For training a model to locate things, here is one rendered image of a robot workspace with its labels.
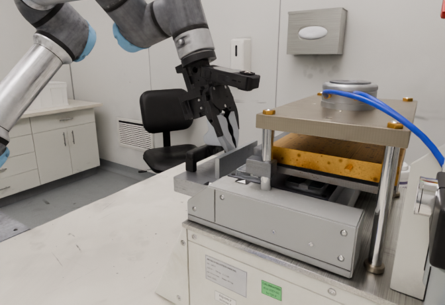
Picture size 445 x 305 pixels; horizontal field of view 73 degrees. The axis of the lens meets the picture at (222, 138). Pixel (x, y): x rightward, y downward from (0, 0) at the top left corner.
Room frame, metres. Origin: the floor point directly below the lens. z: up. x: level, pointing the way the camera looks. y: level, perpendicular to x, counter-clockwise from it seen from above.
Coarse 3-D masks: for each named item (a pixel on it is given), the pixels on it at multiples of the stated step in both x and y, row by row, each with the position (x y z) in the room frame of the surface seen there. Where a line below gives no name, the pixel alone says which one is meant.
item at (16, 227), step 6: (0, 216) 0.77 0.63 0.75; (6, 216) 0.77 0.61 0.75; (0, 222) 0.73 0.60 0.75; (6, 222) 0.73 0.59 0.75; (12, 222) 0.73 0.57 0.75; (18, 222) 0.73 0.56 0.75; (0, 228) 0.70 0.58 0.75; (6, 228) 0.70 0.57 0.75; (12, 228) 0.70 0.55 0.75; (18, 228) 0.70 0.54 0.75; (24, 228) 0.70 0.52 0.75; (0, 234) 0.68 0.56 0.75; (6, 234) 0.68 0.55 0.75; (12, 234) 0.68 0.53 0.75; (18, 234) 0.68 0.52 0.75; (0, 240) 0.65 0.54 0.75
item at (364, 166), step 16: (288, 144) 0.43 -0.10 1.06; (304, 144) 0.43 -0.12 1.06; (320, 144) 0.43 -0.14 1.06; (336, 144) 0.43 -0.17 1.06; (352, 144) 0.43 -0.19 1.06; (368, 144) 0.43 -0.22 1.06; (288, 160) 0.41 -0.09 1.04; (304, 160) 0.40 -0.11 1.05; (320, 160) 0.39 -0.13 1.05; (336, 160) 0.37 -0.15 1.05; (352, 160) 0.36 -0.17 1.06; (368, 160) 0.36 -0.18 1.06; (400, 160) 0.36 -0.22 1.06; (304, 176) 0.40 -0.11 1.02; (320, 176) 0.38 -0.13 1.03; (336, 176) 0.38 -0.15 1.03; (352, 176) 0.36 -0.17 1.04; (368, 176) 0.35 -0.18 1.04
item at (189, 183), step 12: (252, 144) 0.61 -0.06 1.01; (228, 156) 0.53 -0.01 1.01; (240, 156) 0.57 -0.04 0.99; (204, 168) 0.57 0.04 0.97; (216, 168) 0.51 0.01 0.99; (228, 168) 0.54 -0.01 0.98; (180, 180) 0.51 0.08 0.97; (192, 180) 0.51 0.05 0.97; (204, 180) 0.51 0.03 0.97; (216, 180) 0.51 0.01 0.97; (180, 192) 0.51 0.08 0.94; (192, 192) 0.50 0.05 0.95; (348, 192) 0.46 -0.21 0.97; (360, 192) 0.51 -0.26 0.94; (348, 204) 0.42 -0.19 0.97
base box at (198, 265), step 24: (192, 240) 0.42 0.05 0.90; (216, 240) 0.40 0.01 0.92; (168, 264) 0.45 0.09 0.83; (192, 264) 0.42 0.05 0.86; (216, 264) 0.40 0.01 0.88; (240, 264) 0.37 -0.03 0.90; (264, 264) 0.35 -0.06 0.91; (168, 288) 0.45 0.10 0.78; (192, 288) 0.42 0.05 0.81; (216, 288) 0.40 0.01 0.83; (240, 288) 0.37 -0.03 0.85; (264, 288) 0.35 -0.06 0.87; (288, 288) 0.33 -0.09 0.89; (312, 288) 0.32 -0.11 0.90; (336, 288) 0.30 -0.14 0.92
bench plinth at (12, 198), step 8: (96, 168) 2.98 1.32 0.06; (72, 176) 2.76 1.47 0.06; (80, 176) 2.83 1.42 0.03; (88, 176) 2.90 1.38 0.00; (48, 184) 2.56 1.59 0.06; (56, 184) 2.62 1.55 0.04; (64, 184) 2.68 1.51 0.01; (24, 192) 2.39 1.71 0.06; (32, 192) 2.45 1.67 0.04; (40, 192) 2.50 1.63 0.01; (0, 200) 2.24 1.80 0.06; (8, 200) 2.28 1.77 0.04; (16, 200) 2.33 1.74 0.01
